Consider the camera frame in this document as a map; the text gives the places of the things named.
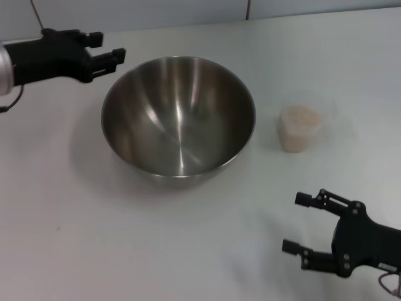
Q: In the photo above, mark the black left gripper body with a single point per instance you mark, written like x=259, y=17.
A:
x=47, y=59

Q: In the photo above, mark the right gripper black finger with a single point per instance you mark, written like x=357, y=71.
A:
x=316, y=260
x=305, y=199

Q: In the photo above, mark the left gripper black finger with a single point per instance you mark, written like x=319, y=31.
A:
x=117, y=55
x=95, y=39

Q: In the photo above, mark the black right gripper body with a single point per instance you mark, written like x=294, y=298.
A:
x=360, y=238

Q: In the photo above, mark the uncooked rice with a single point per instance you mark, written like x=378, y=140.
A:
x=300, y=117

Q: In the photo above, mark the stainless steel mixing bowl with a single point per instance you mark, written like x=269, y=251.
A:
x=178, y=125

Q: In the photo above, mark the transparent plastic cup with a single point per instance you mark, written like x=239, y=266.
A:
x=294, y=141

